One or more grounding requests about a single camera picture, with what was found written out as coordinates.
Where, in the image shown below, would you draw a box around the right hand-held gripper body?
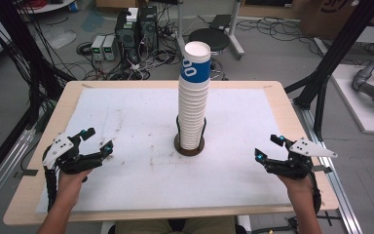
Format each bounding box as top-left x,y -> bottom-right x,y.
265,137 -> 339,179

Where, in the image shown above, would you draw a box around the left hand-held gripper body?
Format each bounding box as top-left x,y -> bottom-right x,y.
42,133 -> 103,175

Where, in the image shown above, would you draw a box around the black brown cup holder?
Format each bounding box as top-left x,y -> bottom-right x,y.
173,115 -> 208,157

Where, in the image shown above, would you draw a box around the tall stack of paper cups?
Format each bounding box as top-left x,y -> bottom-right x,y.
177,40 -> 212,151

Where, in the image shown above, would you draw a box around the person's right hand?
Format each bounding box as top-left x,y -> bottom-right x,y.
277,174 -> 317,201

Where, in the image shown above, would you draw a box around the person's left hand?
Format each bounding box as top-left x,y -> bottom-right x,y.
56,169 -> 94,206

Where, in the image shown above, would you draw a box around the grey tape strip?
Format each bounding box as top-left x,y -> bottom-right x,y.
13,169 -> 40,178
313,164 -> 333,175

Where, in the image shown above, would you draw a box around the white table mat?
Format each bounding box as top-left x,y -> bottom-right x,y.
35,87 -> 294,215

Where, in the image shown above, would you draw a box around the person's legs in khaki trousers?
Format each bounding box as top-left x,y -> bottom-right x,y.
114,216 -> 238,234

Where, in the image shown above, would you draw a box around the white floor board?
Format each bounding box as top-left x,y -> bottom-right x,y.
330,63 -> 374,136

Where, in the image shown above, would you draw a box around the grey bench power supply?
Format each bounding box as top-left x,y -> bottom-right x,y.
91,35 -> 107,61
102,34 -> 118,62

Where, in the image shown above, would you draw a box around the black computer tower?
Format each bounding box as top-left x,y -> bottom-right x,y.
138,5 -> 160,51
114,11 -> 141,63

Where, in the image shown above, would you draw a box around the black round stool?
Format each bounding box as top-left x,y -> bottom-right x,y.
188,27 -> 231,53

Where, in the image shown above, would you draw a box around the dark flat device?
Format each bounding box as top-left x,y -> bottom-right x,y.
208,14 -> 234,31

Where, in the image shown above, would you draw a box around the white round table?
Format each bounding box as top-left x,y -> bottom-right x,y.
17,0 -> 76,15

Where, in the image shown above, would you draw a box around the cardboard box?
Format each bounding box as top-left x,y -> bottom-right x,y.
299,0 -> 358,41

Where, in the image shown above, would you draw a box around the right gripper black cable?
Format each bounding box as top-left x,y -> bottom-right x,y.
307,169 -> 323,216

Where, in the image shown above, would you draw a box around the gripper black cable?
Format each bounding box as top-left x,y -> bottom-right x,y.
307,169 -> 323,216
43,167 -> 58,214

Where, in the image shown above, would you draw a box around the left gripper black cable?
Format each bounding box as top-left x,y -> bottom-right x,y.
43,167 -> 58,214

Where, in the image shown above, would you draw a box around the aluminium rail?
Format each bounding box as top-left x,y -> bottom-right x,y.
0,128 -> 37,217
291,100 -> 364,234

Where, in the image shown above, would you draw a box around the tangle of floor cables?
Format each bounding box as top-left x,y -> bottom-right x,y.
75,41 -> 183,82

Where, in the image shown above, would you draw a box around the black floor cables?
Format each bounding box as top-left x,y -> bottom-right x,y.
236,17 -> 319,51

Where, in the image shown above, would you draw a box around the black metal frame post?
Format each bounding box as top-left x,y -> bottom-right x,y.
284,0 -> 374,141
0,0 -> 76,193

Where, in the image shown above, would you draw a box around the white metal stand frame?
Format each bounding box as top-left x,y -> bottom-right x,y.
174,0 -> 246,61

